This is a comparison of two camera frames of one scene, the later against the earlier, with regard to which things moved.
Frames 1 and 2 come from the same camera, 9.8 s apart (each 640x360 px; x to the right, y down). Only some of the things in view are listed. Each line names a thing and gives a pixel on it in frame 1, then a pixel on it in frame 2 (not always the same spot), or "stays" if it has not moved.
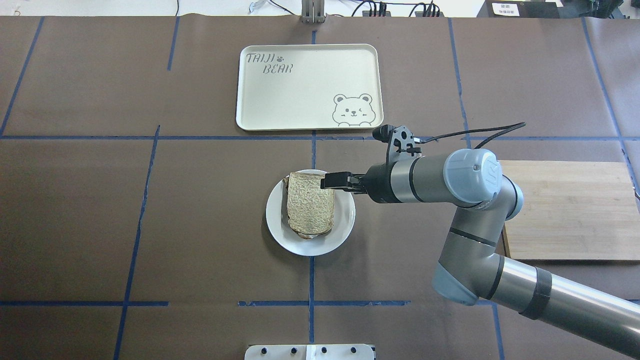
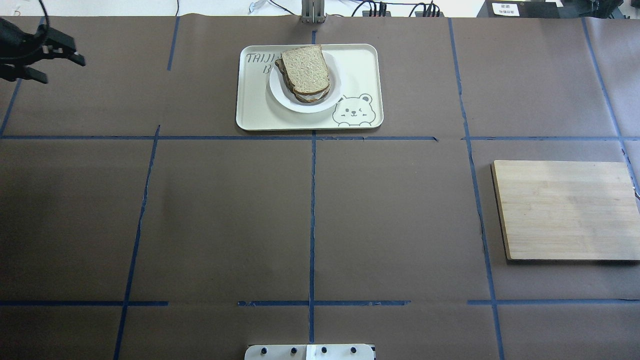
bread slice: [310, 208] -> [304, 98]
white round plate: [276, 210] -> [283, 95]
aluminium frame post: [313, 11] stays
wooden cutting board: [573, 210] stays
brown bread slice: [311, 208] -> [307, 69]
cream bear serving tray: [315, 87] stays
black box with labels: [520, 9] stays
